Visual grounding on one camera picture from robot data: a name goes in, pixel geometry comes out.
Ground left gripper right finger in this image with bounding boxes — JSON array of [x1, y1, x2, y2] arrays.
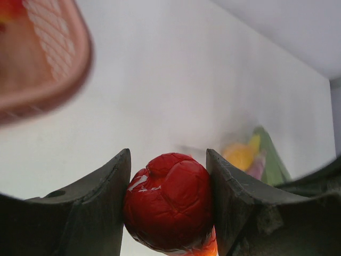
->
[[206, 149, 340, 255]]

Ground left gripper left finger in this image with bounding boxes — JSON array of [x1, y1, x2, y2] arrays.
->
[[1, 149, 131, 255]]

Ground green fake lettuce leaf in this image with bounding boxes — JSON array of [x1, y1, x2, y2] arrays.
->
[[253, 126, 291, 186]]

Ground red orange fake pepper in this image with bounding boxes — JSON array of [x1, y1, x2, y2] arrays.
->
[[123, 153, 218, 255]]

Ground clear zip top bag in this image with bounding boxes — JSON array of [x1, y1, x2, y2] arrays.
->
[[174, 125, 291, 186]]

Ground orange fake fruit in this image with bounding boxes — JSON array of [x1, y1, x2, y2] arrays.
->
[[222, 143, 255, 171]]

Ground yellow fake chili pepper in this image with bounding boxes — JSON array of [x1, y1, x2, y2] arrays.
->
[[248, 133, 261, 155]]

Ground purple fake eggplant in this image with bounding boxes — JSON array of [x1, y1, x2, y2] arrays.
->
[[247, 150, 266, 180]]

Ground red fake apple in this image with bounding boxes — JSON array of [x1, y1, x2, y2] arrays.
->
[[1, 0, 25, 32]]

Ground pink plastic basket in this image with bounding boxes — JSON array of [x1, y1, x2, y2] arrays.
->
[[1, 1, 93, 125]]

